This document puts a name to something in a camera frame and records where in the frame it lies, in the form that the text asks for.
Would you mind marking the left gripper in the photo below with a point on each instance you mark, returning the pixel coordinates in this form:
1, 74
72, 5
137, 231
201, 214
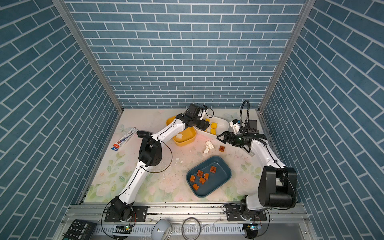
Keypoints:
205, 124

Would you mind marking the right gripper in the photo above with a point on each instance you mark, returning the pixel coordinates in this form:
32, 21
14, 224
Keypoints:
226, 138

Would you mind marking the yellow lego cube front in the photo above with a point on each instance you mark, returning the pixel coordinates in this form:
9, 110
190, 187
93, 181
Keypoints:
214, 125

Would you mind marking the brown lego top small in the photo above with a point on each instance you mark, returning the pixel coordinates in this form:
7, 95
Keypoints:
213, 169

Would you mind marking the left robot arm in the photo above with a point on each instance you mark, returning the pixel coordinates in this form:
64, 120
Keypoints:
151, 154

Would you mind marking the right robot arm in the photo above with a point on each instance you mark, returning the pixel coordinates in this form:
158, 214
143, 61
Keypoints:
278, 183

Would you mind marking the white plastic bin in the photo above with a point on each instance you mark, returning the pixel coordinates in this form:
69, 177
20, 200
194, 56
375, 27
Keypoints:
221, 126

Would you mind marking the yellow plastic bin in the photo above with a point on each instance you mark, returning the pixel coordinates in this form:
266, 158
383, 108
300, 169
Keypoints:
189, 136

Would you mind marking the white flat lego plate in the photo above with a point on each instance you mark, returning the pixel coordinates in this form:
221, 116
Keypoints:
209, 145

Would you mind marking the teal plastic bin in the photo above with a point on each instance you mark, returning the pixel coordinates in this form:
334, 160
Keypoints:
216, 180

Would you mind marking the black stapler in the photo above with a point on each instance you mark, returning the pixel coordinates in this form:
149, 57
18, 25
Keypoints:
141, 134

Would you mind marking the toothpaste tube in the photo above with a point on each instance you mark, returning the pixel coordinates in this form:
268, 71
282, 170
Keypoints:
124, 139

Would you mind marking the grey computer mouse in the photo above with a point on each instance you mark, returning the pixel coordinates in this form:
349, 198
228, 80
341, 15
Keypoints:
162, 230

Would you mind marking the black remote keypad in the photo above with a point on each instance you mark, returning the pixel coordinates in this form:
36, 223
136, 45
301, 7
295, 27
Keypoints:
80, 230

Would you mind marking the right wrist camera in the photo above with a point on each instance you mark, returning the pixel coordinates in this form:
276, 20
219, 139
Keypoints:
235, 125

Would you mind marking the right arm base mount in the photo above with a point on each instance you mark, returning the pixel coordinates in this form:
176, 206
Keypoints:
236, 213

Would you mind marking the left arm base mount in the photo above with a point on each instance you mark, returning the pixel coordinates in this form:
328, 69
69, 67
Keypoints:
132, 214

